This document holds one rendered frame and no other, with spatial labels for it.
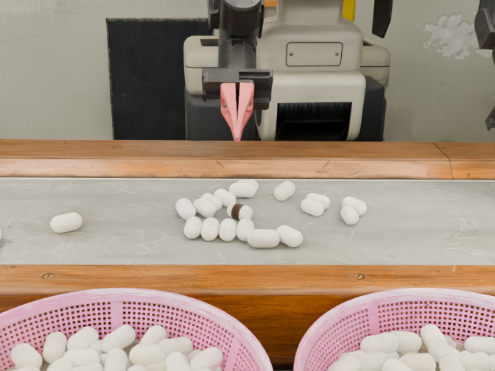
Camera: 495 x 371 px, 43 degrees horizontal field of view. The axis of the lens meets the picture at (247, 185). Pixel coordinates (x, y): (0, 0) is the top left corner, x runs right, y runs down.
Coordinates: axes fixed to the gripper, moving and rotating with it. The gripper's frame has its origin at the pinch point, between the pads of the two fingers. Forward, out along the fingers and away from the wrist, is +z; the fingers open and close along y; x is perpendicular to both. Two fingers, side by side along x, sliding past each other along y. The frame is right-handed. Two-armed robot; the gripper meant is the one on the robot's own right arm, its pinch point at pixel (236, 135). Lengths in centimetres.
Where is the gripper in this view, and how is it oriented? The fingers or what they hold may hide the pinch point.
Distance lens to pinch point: 88.0
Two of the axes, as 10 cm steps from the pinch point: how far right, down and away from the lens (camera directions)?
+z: 0.1, 8.9, -4.6
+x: -0.3, 4.6, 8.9
